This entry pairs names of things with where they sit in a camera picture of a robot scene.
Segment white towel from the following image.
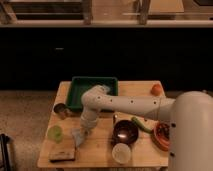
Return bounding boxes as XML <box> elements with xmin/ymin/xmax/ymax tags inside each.
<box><xmin>71</xmin><ymin>128</ymin><xmax>87</xmax><ymax>147</ymax></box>

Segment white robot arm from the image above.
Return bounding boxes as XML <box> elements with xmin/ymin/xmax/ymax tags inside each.
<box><xmin>80</xmin><ymin>85</ymin><xmax>213</xmax><ymax>171</ymax></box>

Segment small dark bottle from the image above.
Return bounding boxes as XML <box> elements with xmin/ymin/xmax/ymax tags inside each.
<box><xmin>113</xmin><ymin>114</ymin><xmax>118</xmax><ymax>124</ymax></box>

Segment small metal cup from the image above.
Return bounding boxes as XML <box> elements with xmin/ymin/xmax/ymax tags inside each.
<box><xmin>53</xmin><ymin>103</ymin><xmax>73</xmax><ymax>120</ymax></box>

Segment green plastic cup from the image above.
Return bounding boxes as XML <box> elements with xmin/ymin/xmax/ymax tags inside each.
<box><xmin>47</xmin><ymin>125</ymin><xmax>63</xmax><ymax>143</ymax></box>

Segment dark metal bowl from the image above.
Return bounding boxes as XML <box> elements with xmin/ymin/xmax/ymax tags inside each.
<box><xmin>112</xmin><ymin>120</ymin><xmax>139</xmax><ymax>145</ymax></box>

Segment green plastic tray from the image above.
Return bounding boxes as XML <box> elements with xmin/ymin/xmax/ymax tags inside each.
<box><xmin>66</xmin><ymin>76</ymin><xmax>118</xmax><ymax>112</ymax></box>

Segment green cucumber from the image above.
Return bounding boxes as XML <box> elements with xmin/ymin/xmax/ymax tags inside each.
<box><xmin>131</xmin><ymin>117</ymin><xmax>153</xmax><ymax>134</ymax></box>

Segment orange bowl with food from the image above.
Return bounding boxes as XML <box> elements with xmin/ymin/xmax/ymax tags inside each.
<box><xmin>153</xmin><ymin>122</ymin><xmax>170</xmax><ymax>151</ymax></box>

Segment orange fruit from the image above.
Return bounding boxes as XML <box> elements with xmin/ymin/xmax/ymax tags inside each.
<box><xmin>150</xmin><ymin>84</ymin><xmax>163</xmax><ymax>96</ymax></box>

